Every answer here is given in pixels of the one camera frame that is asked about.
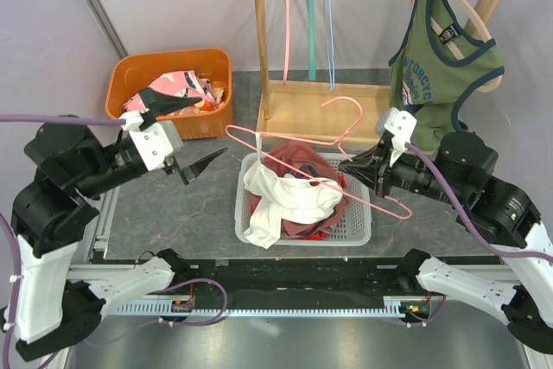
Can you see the dusty rose tank top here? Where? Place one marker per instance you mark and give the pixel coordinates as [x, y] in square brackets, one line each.
[298, 157]

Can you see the pink plastic hanger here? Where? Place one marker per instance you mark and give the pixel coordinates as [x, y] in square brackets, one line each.
[286, 42]

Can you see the beige wooden hanger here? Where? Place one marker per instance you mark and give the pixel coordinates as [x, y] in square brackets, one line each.
[481, 30]

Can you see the green tank top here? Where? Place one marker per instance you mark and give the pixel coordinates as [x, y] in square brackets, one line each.
[437, 67]

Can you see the aluminium wall profile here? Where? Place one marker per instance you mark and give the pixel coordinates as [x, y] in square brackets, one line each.
[108, 28]

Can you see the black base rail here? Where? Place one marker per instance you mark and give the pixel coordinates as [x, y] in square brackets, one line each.
[324, 280]

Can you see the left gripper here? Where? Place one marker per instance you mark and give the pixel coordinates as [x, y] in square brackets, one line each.
[163, 103]

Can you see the orange plastic bin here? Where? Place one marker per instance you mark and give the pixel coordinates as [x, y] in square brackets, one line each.
[137, 71]

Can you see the wooden clothes rack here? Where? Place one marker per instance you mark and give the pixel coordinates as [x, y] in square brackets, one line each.
[307, 110]

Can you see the blue wire hanger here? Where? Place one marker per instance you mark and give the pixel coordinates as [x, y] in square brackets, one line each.
[328, 21]

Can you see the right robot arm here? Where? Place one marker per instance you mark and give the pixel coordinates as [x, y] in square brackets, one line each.
[498, 214]

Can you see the slotted cable duct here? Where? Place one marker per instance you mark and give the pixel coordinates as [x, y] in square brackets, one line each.
[372, 307]

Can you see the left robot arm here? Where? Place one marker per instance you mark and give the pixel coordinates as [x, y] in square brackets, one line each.
[47, 312]

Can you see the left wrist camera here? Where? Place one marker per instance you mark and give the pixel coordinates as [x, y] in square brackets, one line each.
[157, 143]

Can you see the patterned clothes in bin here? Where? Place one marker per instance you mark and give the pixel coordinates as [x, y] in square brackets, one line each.
[187, 84]

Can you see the teal plastic hanger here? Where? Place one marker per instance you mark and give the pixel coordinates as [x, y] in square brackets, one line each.
[310, 4]

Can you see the white plastic basket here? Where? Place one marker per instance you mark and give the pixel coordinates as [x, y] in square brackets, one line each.
[354, 228]

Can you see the red tank top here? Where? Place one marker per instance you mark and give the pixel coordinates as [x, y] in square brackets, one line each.
[325, 228]

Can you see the white tank top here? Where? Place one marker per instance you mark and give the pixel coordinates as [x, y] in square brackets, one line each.
[285, 200]

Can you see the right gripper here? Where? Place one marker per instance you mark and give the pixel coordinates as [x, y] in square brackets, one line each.
[372, 166]

